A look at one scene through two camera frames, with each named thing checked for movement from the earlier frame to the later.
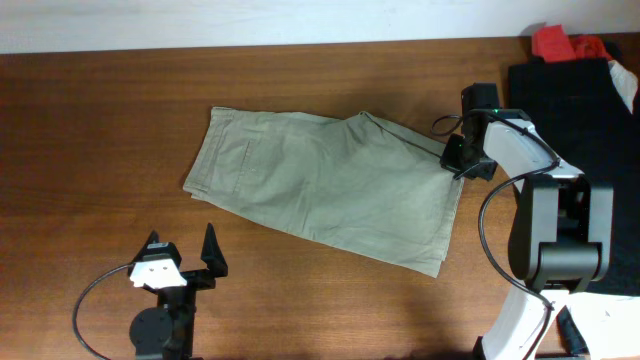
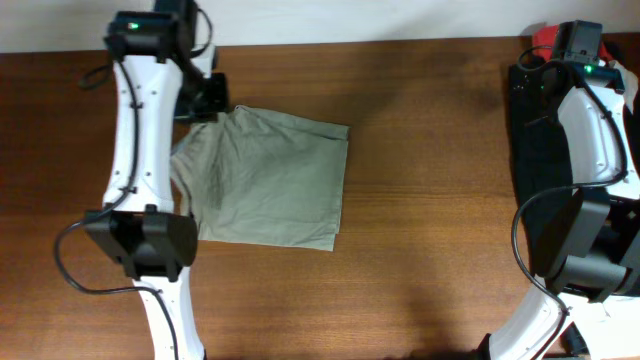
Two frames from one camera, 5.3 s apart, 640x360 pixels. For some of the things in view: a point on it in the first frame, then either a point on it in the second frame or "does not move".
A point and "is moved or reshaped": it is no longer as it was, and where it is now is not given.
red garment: [553, 43] does not move
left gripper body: [183, 297] → [199, 96]
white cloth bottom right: [609, 323] does not move
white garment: [625, 82] does not move
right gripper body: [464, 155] → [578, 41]
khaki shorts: [356, 183] is moved or reshaped
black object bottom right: [570, 334] does not move
